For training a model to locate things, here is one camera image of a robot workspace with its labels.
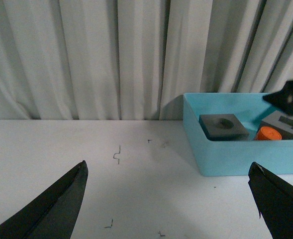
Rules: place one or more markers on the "gray block with round recess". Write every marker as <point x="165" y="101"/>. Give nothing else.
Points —
<point x="223" y="127"/>

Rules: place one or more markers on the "pale gray-green curtain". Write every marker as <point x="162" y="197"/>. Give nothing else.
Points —
<point x="134" y="59"/>

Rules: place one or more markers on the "left gripper black left-camera finger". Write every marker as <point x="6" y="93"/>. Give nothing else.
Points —
<point x="52" y="214"/>
<point x="274" y="200"/>

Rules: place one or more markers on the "left gripper black right-camera finger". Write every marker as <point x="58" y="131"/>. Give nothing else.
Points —
<point x="282" y="99"/>

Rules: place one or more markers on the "gray block with square slot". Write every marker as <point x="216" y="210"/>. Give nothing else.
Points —
<point x="280" y="122"/>

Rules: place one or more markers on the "light blue plastic box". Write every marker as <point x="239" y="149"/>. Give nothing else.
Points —
<point x="231" y="158"/>

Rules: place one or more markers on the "orange cylinder part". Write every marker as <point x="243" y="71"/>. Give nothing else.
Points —
<point x="267" y="133"/>

